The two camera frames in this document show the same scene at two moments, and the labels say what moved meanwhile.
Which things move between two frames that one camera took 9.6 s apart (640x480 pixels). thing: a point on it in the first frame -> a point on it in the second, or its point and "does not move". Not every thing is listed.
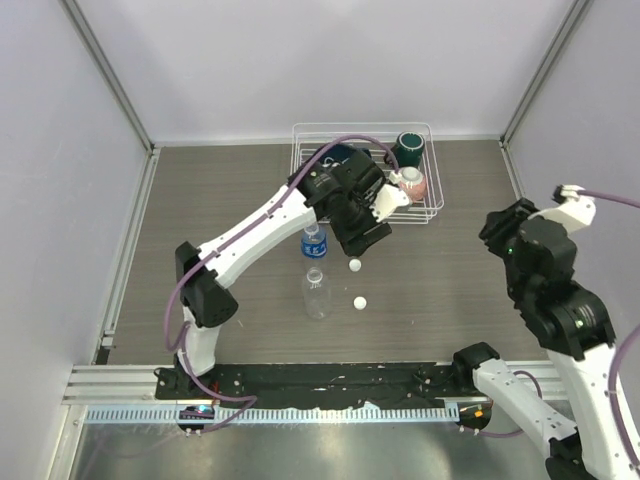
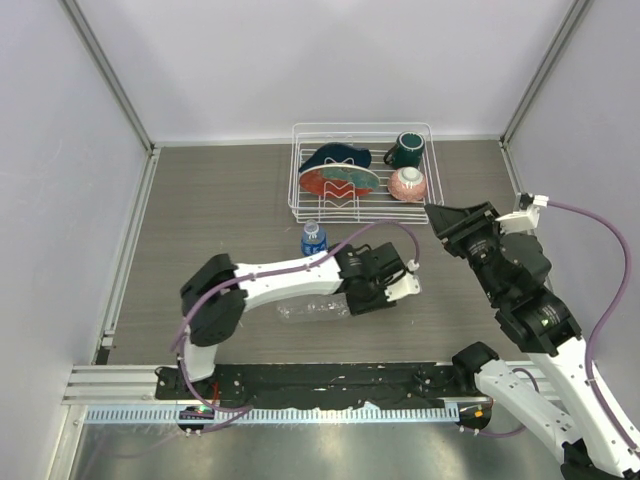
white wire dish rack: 408,149 does not move
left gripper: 354,244 -> 357,306
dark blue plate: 338,154 does not move
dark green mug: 408,149 does not move
